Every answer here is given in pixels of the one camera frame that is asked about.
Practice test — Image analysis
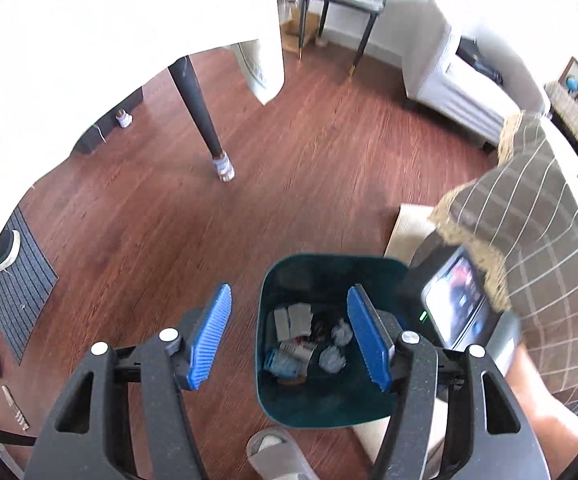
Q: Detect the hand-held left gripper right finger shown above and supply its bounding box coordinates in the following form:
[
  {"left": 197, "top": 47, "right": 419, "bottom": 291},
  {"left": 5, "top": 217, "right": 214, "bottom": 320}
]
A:
[{"left": 346, "top": 284, "right": 552, "bottom": 480}]

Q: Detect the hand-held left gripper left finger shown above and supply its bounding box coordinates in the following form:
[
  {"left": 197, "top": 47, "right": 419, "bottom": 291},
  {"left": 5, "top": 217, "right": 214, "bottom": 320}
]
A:
[{"left": 23, "top": 282, "right": 233, "bottom": 480}]

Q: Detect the dark wrapper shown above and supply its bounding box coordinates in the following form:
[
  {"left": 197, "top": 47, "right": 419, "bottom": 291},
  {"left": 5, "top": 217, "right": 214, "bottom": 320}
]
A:
[{"left": 311, "top": 312, "right": 340, "bottom": 344}]

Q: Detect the grey carton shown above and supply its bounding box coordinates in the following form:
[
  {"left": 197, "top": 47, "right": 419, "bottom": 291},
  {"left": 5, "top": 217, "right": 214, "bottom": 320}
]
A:
[
  {"left": 288, "top": 302, "right": 313, "bottom": 336},
  {"left": 272, "top": 308, "right": 290, "bottom": 340}
]

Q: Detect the blue white packet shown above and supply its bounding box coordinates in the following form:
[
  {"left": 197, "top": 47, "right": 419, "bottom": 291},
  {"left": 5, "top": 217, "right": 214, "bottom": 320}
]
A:
[{"left": 263, "top": 349, "right": 300, "bottom": 379}]

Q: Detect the teal plastic bin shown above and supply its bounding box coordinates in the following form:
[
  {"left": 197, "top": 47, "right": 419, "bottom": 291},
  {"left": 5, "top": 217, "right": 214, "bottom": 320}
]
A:
[{"left": 255, "top": 254, "right": 412, "bottom": 429}]

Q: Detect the person's right forearm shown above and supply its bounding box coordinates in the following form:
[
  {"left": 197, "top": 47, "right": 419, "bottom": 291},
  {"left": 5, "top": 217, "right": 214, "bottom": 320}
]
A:
[{"left": 505, "top": 344, "right": 578, "bottom": 479}]

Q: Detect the grey checked lace tablecloth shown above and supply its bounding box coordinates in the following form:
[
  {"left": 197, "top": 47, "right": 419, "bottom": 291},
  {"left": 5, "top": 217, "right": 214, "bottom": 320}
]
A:
[{"left": 429, "top": 112, "right": 578, "bottom": 412}]

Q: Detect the grey slipper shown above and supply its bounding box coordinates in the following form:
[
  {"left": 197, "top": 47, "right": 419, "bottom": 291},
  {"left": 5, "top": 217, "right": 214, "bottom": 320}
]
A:
[{"left": 246, "top": 427, "right": 321, "bottom": 480}]

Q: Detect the striped grey doormat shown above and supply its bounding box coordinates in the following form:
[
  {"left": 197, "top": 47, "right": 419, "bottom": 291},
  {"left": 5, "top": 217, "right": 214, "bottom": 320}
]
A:
[{"left": 0, "top": 206, "right": 59, "bottom": 366}]

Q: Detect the striped knife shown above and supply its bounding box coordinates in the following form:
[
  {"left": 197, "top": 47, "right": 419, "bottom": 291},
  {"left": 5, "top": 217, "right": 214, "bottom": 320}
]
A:
[{"left": 1, "top": 385, "right": 30, "bottom": 432}]

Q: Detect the white armchair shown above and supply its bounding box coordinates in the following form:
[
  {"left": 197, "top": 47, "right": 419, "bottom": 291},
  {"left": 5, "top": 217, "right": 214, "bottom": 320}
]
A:
[{"left": 401, "top": 0, "right": 550, "bottom": 149}]

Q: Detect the dark green shoe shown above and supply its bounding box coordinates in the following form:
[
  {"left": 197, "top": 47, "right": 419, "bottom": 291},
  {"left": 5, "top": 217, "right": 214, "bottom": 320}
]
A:
[{"left": 0, "top": 229, "right": 22, "bottom": 276}]

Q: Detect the black rod with gold tip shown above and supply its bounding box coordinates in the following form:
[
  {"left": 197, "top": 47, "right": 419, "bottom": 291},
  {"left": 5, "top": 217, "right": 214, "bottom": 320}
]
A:
[{"left": 0, "top": 422, "right": 38, "bottom": 447}]

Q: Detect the black table leg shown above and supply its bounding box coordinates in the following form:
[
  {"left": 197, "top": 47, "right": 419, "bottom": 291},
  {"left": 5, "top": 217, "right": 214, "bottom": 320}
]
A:
[{"left": 168, "top": 56, "right": 227, "bottom": 157}]

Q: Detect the black storage box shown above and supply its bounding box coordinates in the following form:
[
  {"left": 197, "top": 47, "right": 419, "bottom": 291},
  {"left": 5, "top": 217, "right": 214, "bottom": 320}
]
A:
[{"left": 72, "top": 87, "right": 144, "bottom": 156}]

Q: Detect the black bag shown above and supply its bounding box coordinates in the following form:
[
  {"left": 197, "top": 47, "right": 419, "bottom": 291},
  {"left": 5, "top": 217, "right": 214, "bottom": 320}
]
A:
[{"left": 456, "top": 36, "right": 504, "bottom": 87}]

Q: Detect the cardboard box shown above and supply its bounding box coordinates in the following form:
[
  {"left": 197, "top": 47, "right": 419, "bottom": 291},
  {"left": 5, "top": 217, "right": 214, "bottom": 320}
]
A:
[{"left": 281, "top": 7, "right": 321, "bottom": 52}]

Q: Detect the white tablecloth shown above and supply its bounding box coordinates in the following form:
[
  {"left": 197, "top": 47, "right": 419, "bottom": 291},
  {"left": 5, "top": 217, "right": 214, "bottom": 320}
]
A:
[{"left": 0, "top": 0, "right": 286, "bottom": 321}]

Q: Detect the wooden picture frame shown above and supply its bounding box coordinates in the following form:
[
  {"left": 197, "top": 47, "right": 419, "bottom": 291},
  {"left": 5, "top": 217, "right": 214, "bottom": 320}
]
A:
[{"left": 559, "top": 57, "right": 578, "bottom": 99}]

